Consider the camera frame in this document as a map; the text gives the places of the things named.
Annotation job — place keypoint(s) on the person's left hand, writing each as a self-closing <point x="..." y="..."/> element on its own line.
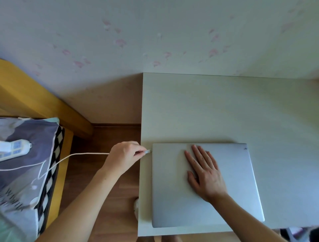
<point x="122" y="157"/>

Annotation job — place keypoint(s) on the person's right hand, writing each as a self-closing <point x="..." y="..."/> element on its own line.
<point x="208" y="180"/>

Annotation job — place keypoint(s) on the person's left thumb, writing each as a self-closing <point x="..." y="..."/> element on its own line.
<point x="140" y="153"/>

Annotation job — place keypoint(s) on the person's right little finger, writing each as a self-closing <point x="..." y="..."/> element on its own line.
<point x="212" y="161"/>

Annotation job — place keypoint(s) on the person's right middle finger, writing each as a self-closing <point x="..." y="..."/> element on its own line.
<point x="198" y="156"/>

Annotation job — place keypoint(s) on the person's right thumb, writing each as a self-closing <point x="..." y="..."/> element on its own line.
<point x="192" y="180"/>

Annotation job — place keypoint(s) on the silver laptop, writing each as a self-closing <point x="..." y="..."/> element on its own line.
<point x="231" y="179"/>

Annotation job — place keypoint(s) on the person's right forearm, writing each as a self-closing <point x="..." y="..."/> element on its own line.
<point x="244" y="222"/>

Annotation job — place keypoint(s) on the person's left forearm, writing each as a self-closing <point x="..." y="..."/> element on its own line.
<point x="79" y="212"/>

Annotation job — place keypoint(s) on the black white checkered cloth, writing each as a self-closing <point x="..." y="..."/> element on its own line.
<point x="51" y="174"/>

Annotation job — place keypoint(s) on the dark patterned clothing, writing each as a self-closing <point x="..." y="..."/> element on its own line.
<point x="299" y="234"/>

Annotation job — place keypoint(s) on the white power strip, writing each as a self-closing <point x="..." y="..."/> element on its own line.
<point x="13" y="149"/>

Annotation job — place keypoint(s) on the yellow wooden bed frame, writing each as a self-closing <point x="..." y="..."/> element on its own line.
<point x="32" y="99"/>

